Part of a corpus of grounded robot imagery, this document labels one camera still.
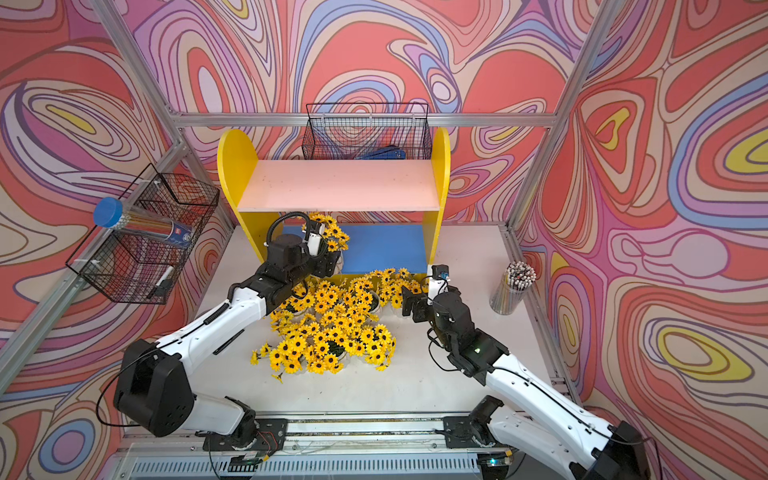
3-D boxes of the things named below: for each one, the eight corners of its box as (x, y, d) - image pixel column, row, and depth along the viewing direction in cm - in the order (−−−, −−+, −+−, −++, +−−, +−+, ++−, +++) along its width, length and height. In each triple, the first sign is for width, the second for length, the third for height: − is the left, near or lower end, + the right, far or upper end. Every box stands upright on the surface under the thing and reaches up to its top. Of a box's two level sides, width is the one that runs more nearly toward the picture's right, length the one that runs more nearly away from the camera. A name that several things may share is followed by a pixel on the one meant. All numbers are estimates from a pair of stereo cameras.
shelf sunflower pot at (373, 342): (349, 366, 86) (343, 346, 75) (363, 338, 91) (360, 316, 80) (384, 382, 83) (384, 364, 72) (397, 353, 89) (398, 332, 77)
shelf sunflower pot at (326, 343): (310, 385, 83) (296, 364, 70) (317, 341, 91) (306, 316, 79) (351, 385, 83) (345, 364, 70) (355, 341, 91) (350, 316, 79)
